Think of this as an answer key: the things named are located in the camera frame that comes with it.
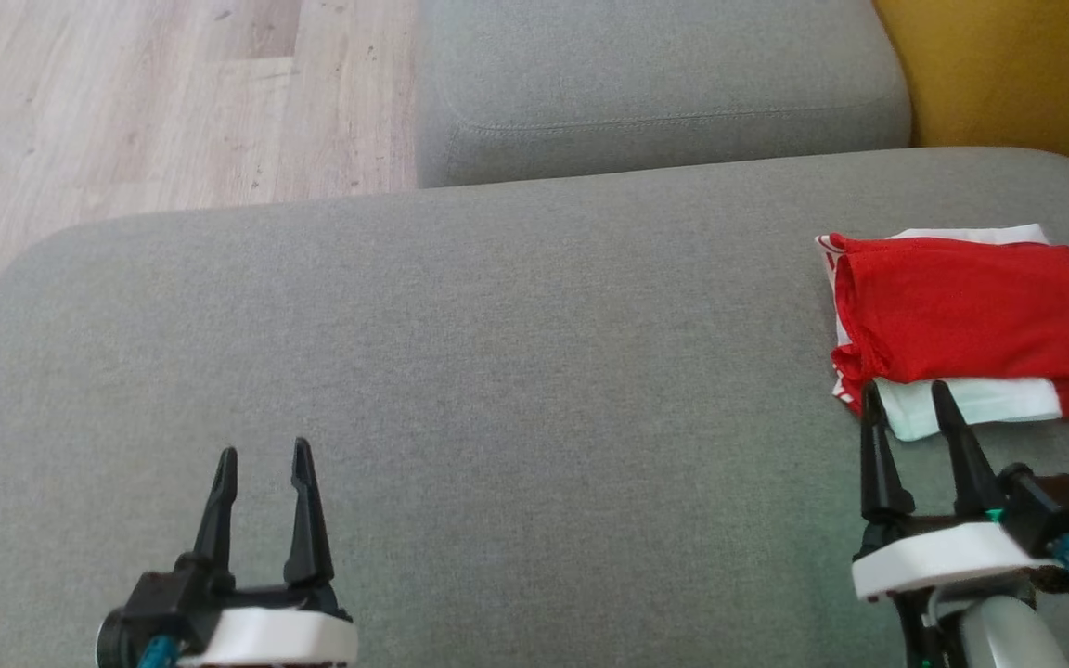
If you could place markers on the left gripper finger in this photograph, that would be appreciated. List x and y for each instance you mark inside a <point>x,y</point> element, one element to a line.
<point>309,520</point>
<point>217,520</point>

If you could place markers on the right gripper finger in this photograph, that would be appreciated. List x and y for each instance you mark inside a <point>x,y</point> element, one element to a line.
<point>880,464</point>
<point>969,464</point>

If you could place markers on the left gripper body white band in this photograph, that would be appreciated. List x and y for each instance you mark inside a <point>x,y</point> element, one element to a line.
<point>275,635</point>

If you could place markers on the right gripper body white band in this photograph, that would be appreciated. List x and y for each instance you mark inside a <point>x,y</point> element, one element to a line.
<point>943,557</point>

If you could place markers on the red shirt with white sleeves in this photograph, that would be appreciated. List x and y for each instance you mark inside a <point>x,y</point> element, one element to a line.
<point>961,306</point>

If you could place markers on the grey sofa seat cushion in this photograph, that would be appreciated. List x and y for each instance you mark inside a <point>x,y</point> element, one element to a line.
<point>497,390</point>

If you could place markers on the yellow cushion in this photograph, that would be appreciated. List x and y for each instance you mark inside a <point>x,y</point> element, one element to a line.
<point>1017,74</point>

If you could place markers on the grey sofa section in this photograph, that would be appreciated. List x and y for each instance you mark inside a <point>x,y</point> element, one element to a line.
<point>664,83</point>

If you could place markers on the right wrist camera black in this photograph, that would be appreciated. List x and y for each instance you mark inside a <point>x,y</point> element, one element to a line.
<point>1054,506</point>

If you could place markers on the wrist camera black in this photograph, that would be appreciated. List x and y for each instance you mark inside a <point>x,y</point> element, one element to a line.
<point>1054,506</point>
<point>140,617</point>

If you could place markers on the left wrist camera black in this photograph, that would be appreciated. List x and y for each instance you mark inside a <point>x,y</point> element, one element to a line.
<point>140,617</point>

